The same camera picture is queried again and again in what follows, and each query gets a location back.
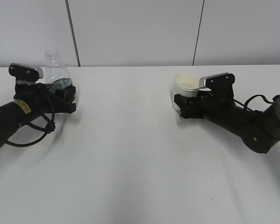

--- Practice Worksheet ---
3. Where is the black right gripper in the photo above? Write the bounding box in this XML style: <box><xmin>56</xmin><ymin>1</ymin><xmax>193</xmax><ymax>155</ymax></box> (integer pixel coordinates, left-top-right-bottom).
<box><xmin>174</xmin><ymin>90</ymin><xmax>236</xmax><ymax>121</ymax></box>

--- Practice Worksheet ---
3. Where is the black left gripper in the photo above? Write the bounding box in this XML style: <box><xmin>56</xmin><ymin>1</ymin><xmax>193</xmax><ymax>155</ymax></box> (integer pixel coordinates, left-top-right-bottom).
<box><xmin>14</xmin><ymin>83</ymin><xmax>76</xmax><ymax>114</ymax></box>

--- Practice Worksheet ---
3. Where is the white paper cup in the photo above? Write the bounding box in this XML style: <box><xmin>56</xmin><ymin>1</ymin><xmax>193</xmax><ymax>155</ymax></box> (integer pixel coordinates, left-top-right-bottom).
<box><xmin>172</xmin><ymin>72</ymin><xmax>200</xmax><ymax>112</ymax></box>

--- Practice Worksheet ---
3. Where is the clear water bottle green label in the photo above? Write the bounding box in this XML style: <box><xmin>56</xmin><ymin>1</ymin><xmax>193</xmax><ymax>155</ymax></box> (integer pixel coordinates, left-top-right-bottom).
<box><xmin>45</xmin><ymin>50</ymin><xmax>73</xmax><ymax>93</ymax></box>

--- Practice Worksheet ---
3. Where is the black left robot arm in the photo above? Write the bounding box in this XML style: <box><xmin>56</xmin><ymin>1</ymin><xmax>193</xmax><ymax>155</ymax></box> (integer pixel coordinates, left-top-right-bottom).
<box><xmin>0</xmin><ymin>83</ymin><xmax>76</xmax><ymax>148</ymax></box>

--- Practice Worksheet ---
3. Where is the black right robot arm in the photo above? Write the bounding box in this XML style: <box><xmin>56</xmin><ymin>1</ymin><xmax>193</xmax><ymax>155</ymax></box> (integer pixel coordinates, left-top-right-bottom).
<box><xmin>174</xmin><ymin>91</ymin><xmax>280</xmax><ymax>154</ymax></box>

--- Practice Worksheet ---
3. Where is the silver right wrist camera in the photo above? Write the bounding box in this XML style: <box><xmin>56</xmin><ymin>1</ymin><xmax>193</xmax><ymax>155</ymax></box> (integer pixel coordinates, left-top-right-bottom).
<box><xmin>199</xmin><ymin>72</ymin><xmax>235</xmax><ymax>102</ymax></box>

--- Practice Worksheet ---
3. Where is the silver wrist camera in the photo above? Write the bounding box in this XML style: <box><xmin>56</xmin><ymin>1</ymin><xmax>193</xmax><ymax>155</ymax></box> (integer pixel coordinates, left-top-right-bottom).
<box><xmin>199</xmin><ymin>72</ymin><xmax>235</xmax><ymax>102</ymax></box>
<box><xmin>8</xmin><ymin>63</ymin><xmax>44</xmax><ymax>82</ymax></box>

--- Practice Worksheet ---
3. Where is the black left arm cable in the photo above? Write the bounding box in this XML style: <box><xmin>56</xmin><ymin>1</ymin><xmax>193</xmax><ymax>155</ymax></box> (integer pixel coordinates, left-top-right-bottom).
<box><xmin>0</xmin><ymin>88</ymin><xmax>61</xmax><ymax>147</ymax></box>

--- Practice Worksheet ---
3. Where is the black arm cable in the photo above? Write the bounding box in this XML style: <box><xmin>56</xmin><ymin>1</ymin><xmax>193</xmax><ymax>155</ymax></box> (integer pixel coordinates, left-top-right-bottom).
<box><xmin>233</xmin><ymin>94</ymin><xmax>278</xmax><ymax>112</ymax></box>
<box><xmin>0</xmin><ymin>88</ymin><xmax>61</xmax><ymax>147</ymax></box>

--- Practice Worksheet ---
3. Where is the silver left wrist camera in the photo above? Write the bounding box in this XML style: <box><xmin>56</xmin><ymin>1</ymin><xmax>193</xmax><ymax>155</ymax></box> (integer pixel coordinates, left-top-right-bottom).
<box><xmin>8</xmin><ymin>63</ymin><xmax>44</xmax><ymax>82</ymax></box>

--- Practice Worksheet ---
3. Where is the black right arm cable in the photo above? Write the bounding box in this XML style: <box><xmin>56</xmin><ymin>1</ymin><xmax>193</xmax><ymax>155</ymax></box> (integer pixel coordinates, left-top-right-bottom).
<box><xmin>233</xmin><ymin>94</ymin><xmax>278</xmax><ymax>112</ymax></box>

